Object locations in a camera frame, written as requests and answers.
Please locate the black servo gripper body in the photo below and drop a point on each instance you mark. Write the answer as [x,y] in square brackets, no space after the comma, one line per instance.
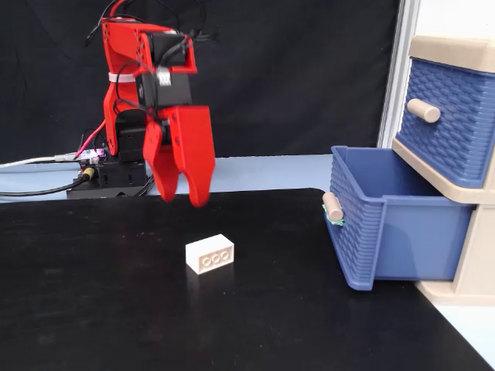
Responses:
[170,90]

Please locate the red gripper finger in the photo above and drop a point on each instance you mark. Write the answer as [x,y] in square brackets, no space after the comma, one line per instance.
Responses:
[193,147]
[156,154]

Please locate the white toy brick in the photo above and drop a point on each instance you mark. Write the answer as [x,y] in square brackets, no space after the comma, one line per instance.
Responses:
[203,249]

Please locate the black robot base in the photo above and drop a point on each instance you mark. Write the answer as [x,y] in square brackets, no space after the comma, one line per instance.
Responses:
[116,181]

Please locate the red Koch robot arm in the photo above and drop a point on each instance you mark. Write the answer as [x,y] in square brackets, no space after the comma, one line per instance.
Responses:
[120,46]

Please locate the pink controller board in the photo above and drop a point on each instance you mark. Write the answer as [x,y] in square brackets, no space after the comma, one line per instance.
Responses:
[93,154]

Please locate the black backdrop cloth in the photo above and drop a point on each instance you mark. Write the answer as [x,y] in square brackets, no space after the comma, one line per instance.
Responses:
[270,77]

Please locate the black table mat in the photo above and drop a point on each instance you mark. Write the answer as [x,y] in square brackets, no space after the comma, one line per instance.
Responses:
[154,309]

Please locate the green rubber band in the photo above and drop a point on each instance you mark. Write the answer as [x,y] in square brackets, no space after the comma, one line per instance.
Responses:
[333,221]

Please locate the white aluminium post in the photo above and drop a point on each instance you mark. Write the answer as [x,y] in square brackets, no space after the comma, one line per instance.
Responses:
[398,77]

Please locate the beige drawer cabinet frame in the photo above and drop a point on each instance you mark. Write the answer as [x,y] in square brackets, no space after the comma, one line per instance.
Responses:
[479,247]

